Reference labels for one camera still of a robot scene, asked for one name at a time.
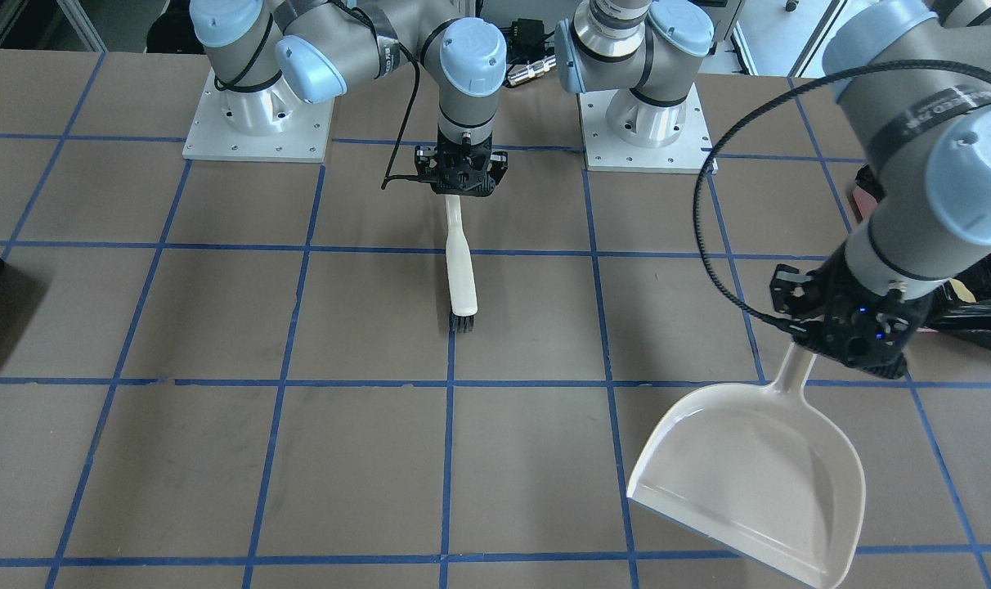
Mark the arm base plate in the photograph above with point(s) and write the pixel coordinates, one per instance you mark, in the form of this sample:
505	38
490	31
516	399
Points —
622	133
268	125

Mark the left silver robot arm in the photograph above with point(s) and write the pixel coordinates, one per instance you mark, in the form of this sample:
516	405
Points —
916	90

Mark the white plastic dustpan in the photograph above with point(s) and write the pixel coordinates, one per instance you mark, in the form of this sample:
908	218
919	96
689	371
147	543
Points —
759	470

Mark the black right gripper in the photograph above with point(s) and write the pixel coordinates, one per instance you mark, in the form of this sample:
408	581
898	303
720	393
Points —
423	161

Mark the pink bin with black bag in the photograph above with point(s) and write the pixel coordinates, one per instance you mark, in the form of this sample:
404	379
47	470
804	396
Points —
978	311

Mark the torn bagel piece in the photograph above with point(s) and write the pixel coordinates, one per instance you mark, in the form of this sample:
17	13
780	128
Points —
961	291

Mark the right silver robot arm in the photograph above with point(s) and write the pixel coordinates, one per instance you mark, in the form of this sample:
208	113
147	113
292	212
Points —
273	60

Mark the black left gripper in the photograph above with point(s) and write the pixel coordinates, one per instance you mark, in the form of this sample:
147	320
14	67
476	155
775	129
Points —
832	296

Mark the white hand brush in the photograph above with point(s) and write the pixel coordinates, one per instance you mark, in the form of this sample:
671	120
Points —
463	294

